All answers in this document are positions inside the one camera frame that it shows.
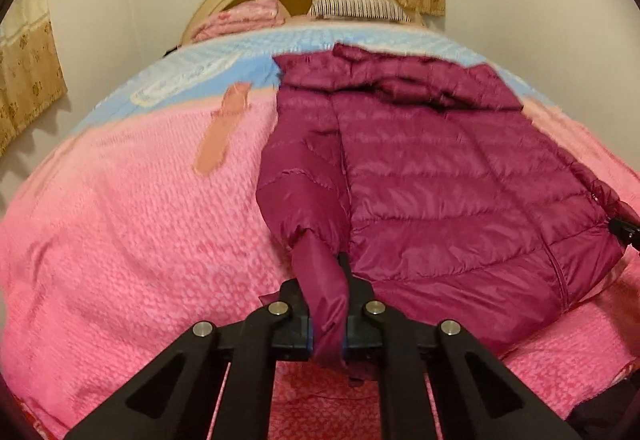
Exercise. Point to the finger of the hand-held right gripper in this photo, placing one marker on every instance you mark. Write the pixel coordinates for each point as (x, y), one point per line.
(626, 232)

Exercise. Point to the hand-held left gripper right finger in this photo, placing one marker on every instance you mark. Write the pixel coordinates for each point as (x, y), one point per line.
(362, 335)

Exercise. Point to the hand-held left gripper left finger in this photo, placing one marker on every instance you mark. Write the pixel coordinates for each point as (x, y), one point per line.
(292, 335)

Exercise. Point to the magenta quilted puffer jacket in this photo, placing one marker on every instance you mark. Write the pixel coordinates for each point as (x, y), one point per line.
(450, 180)

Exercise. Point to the bed with pink-blue bedspread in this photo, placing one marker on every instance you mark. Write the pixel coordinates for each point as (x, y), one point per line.
(125, 230)

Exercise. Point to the folded pink floral blanket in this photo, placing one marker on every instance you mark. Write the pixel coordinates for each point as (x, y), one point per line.
(240, 17)

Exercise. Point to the striped pillow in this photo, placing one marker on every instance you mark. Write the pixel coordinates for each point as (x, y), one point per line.
(360, 9)

